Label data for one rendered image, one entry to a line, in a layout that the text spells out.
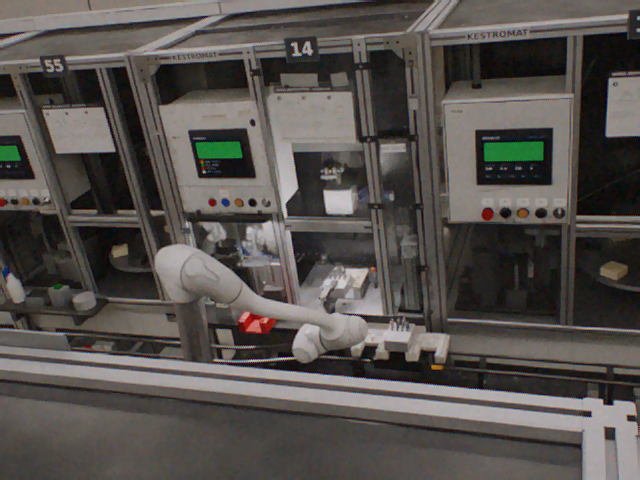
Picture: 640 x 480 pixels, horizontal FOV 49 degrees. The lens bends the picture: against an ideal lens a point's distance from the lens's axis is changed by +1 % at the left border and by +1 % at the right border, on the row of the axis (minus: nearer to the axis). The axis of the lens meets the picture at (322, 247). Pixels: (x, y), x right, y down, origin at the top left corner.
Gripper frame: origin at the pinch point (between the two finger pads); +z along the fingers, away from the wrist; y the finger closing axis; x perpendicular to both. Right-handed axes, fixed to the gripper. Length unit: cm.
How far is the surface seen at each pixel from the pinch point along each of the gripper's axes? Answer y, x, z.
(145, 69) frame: 93, 65, 9
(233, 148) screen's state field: 62, 33, 4
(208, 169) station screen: 54, 45, 3
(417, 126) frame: 68, -39, 8
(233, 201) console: 39, 39, 4
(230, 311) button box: -5.6, 43.7, -11.0
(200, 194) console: 42, 53, 5
